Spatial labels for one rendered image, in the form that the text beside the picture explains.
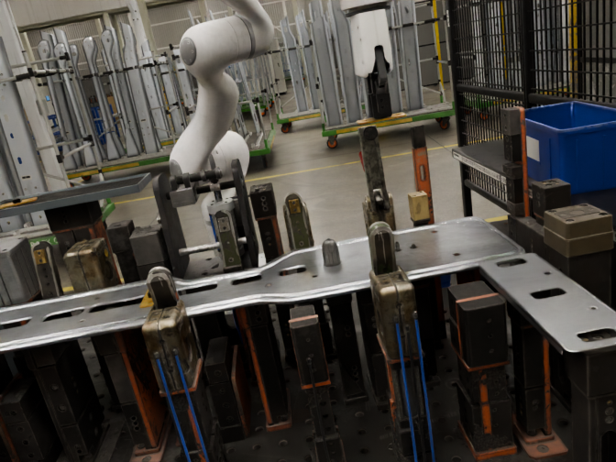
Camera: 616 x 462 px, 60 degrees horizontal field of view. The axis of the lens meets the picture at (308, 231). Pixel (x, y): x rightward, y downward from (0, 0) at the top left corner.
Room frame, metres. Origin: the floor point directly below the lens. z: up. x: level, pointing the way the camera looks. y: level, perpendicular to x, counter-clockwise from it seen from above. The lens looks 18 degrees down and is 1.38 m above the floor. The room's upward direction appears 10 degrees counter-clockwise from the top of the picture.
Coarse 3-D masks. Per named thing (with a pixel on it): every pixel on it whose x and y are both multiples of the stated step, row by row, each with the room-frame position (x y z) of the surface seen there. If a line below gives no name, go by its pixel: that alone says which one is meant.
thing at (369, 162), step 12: (360, 132) 1.09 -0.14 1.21; (372, 132) 1.06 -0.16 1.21; (360, 144) 1.10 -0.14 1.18; (372, 144) 1.09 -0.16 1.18; (372, 156) 1.09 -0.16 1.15; (372, 168) 1.09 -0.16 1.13; (372, 180) 1.08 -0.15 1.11; (384, 180) 1.07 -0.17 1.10; (372, 192) 1.07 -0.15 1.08; (384, 192) 1.07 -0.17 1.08; (372, 204) 1.06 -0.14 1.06; (384, 204) 1.07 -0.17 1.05
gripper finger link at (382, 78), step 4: (376, 48) 0.89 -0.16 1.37; (380, 48) 0.89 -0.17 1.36; (376, 52) 0.89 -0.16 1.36; (380, 52) 0.89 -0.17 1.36; (376, 56) 0.89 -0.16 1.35; (380, 56) 0.89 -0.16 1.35; (376, 60) 0.89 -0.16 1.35; (380, 60) 0.89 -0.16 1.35; (376, 64) 0.89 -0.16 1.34; (380, 64) 0.88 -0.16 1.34; (384, 64) 0.88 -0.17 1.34; (380, 68) 0.88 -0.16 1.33; (384, 68) 0.88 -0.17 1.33; (380, 72) 0.88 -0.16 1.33; (384, 72) 0.88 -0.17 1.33; (380, 76) 0.88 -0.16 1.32; (384, 76) 0.88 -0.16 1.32; (380, 80) 0.88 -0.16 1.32; (384, 80) 0.88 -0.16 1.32; (380, 84) 0.90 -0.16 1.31
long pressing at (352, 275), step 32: (448, 224) 1.03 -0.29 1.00; (480, 224) 0.99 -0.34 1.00; (288, 256) 1.01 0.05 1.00; (320, 256) 0.98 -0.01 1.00; (352, 256) 0.95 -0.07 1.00; (416, 256) 0.89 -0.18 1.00; (448, 256) 0.87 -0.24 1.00; (480, 256) 0.84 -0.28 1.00; (128, 288) 1.00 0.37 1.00; (192, 288) 0.94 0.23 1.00; (224, 288) 0.91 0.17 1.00; (256, 288) 0.88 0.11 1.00; (288, 288) 0.85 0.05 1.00; (320, 288) 0.83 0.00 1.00; (352, 288) 0.82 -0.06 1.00; (0, 320) 0.95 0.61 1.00; (32, 320) 0.92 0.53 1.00; (64, 320) 0.89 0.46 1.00; (96, 320) 0.87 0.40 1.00; (128, 320) 0.85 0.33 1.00; (0, 352) 0.83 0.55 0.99
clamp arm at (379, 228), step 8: (376, 224) 0.76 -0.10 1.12; (384, 224) 0.76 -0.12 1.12; (368, 232) 0.76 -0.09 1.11; (376, 232) 0.75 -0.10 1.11; (384, 232) 0.75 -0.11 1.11; (368, 240) 0.77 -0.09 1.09; (376, 240) 0.75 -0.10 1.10; (384, 240) 0.75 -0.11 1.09; (392, 240) 0.75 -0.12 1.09; (376, 248) 0.76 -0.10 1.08; (384, 248) 0.76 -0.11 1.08; (392, 248) 0.76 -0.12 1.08; (376, 256) 0.76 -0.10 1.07; (384, 256) 0.76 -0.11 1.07; (392, 256) 0.76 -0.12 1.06; (376, 264) 0.76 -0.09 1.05; (384, 264) 0.76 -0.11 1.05; (392, 264) 0.76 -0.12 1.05; (376, 272) 0.76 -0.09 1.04; (384, 272) 0.77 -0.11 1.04
